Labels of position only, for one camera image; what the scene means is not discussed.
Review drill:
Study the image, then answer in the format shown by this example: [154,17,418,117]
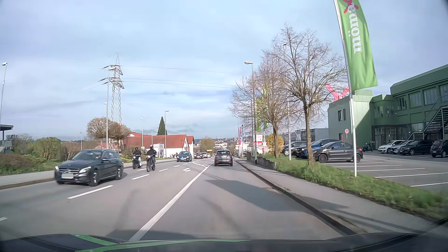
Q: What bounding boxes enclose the row of flags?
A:
[237,124,245,157]

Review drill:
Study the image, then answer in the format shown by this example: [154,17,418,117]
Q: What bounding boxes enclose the yellow-leaved tree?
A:
[199,137,216,153]

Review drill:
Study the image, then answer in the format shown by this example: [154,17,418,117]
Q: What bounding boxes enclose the yellow bush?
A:
[265,134,285,154]

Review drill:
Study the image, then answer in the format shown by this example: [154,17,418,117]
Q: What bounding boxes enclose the red-roofed white building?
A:
[94,132,195,159]

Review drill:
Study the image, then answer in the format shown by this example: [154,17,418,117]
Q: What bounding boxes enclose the dark conifer tree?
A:
[156,116,168,136]

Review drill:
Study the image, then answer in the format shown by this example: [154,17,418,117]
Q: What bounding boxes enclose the grey asphalt road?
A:
[0,157,357,242]

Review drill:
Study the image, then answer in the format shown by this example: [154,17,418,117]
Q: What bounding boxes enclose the person on motorcycle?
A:
[146,146,158,172]
[131,147,143,170]

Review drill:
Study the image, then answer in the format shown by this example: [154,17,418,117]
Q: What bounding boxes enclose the grey building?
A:
[282,128,329,145]

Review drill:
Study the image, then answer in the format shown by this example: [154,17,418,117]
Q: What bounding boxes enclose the blue parked car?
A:
[296,139,342,159]

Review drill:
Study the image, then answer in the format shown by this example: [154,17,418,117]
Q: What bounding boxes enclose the electricity pylon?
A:
[98,53,125,152]

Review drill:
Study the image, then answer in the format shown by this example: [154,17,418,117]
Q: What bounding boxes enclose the dark grey parked car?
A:
[312,141,364,164]

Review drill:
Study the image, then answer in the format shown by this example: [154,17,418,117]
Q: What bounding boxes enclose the reddish bare tree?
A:
[86,117,132,142]

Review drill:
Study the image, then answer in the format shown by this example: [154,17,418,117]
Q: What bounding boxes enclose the car's own bonnet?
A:
[0,218,448,252]

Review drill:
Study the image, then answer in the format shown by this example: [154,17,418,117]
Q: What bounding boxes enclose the black estate car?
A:
[54,149,124,187]

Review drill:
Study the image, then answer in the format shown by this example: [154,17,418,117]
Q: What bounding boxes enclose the green flag on pole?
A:
[333,0,378,178]

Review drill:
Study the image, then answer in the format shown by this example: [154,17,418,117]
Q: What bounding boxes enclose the white parked car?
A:
[377,140,406,154]

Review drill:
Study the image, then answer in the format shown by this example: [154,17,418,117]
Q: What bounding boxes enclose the green bushes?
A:
[0,133,91,165]

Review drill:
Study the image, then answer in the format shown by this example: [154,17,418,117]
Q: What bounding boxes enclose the green building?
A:
[328,64,448,150]

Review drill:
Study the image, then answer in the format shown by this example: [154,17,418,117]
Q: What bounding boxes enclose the black parked car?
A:
[399,140,434,156]
[430,139,448,158]

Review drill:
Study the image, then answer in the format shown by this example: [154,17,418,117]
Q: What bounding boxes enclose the grass bank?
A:
[0,154,63,176]

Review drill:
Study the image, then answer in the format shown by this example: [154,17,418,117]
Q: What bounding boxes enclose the canopy roof structure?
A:
[0,124,14,153]

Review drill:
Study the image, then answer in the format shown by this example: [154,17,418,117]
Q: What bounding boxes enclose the low concrete wall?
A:
[246,151,277,171]

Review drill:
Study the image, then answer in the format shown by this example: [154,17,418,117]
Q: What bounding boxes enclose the overhead wires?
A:
[75,65,245,92]

